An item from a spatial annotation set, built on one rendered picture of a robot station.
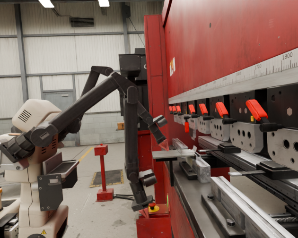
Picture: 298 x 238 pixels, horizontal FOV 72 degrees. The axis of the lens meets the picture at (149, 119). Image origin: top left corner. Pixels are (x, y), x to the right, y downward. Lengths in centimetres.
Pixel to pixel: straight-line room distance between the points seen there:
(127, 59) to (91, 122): 607
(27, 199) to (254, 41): 110
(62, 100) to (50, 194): 757
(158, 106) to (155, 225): 142
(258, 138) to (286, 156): 12
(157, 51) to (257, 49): 178
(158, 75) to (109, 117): 610
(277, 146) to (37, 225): 101
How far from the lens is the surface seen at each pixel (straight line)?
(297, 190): 98
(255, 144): 59
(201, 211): 94
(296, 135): 46
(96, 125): 828
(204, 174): 121
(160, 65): 226
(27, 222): 116
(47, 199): 107
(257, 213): 77
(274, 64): 52
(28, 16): 962
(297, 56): 47
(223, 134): 78
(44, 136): 86
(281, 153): 51
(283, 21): 51
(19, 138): 92
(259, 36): 58
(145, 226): 105
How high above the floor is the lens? 131
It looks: 3 degrees down
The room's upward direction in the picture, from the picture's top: 4 degrees counter-clockwise
